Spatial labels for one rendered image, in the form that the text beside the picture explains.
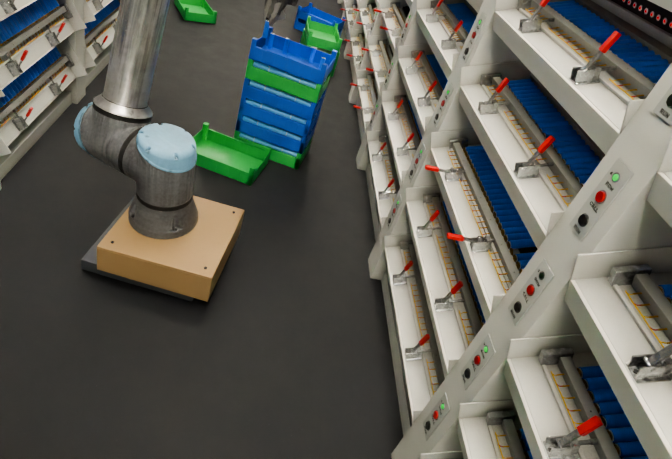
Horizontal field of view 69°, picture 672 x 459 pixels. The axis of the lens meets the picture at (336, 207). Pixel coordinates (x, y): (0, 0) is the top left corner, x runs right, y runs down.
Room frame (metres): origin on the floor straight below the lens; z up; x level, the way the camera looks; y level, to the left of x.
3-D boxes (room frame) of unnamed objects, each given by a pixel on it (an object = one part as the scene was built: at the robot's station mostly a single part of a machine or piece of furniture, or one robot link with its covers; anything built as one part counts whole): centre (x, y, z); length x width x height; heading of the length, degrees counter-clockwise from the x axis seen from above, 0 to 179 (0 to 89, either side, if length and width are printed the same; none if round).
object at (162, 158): (1.05, 0.48, 0.34); 0.17 x 0.15 x 0.18; 74
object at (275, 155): (1.88, 0.36, 0.04); 0.30 x 0.20 x 0.08; 90
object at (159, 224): (1.05, 0.46, 0.20); 0.19 x 0.19 x 0.10
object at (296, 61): (1.88, 0.36, 0.44); 0.30 x 0.20 x 0.08; 90
